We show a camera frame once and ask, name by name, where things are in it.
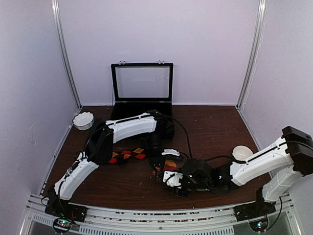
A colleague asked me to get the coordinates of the left aluminium frame post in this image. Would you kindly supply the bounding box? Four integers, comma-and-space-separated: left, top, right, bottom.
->
51, 0, 82, 109

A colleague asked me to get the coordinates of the black red orange argyle sock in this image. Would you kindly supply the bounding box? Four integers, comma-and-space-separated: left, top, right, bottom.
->
109, 147, 146, 165

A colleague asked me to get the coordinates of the aluminium frame post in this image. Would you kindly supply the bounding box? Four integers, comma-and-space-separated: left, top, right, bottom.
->
236, 0, 267, 111
51, 0, 82, 109

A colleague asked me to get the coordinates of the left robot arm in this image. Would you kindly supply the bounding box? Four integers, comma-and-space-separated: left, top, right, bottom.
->
47, 110, 175, 217

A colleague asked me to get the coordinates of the black display box with lid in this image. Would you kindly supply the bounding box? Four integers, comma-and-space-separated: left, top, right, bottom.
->
110, 62, 174, 120

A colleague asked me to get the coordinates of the front aluminium rail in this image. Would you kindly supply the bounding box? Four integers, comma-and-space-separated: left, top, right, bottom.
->
18, 194, 302, 235

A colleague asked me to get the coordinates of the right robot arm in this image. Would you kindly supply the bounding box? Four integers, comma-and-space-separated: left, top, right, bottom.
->
160, 126, 313, 216

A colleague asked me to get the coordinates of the maroon purple striped sock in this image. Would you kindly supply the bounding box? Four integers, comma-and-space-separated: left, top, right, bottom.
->
152, 160, 177, 177

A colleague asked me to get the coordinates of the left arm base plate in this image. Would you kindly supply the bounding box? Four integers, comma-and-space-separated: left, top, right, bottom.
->
45, 204, 88, 222

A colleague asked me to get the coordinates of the white and navy bowl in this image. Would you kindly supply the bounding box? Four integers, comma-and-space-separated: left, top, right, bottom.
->
232, 145, 253, 161

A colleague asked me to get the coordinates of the white fluted bowl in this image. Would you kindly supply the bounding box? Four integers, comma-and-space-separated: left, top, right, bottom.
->
72, 112, 94, 131

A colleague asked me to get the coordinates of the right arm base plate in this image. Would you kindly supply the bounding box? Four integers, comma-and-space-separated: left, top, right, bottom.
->
234, 202, 276, 221

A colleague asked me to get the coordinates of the right aluminium frame post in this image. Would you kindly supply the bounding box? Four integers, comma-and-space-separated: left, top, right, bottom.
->
236, 0, 267, 111

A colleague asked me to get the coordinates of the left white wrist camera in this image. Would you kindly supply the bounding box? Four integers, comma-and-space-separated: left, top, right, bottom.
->
161, 149, 180, 157

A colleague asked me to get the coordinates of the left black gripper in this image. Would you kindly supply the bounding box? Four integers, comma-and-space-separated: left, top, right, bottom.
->
147, 132, 166, 176

